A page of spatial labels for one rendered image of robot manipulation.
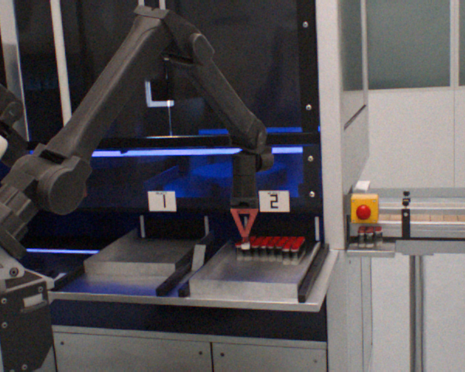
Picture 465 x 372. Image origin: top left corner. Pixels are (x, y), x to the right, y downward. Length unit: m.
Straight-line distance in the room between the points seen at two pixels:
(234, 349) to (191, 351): 0.14
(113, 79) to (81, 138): 0.12
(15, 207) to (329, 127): 0.97
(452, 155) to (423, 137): 0.32
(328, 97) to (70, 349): 1.17
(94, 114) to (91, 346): 1.21
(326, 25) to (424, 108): 4.65
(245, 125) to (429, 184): 5.06
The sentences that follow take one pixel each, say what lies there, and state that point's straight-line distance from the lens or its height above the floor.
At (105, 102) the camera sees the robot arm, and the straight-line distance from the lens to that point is 1.13.
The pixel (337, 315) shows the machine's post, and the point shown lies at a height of 0.69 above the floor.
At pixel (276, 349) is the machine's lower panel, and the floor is 0.57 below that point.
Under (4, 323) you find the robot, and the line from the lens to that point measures 1.22.
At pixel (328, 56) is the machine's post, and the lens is 1.75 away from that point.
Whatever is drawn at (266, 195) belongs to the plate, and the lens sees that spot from 1.83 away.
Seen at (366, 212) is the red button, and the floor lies 1.00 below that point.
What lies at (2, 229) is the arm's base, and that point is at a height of 1.20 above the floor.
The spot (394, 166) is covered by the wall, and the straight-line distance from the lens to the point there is 6.44.
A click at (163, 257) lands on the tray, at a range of 1.85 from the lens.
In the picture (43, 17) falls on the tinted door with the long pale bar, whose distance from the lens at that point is 2.05.
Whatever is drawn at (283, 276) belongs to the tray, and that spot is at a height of 0.88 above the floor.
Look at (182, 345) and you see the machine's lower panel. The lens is 2.06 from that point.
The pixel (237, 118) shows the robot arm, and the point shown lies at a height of 1.29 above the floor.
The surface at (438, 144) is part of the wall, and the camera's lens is 6.40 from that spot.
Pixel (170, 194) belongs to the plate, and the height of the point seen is 1.04.
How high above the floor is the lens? 1.42
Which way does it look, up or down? 11 degrees down
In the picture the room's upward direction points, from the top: 3 degrees counter-clockwise
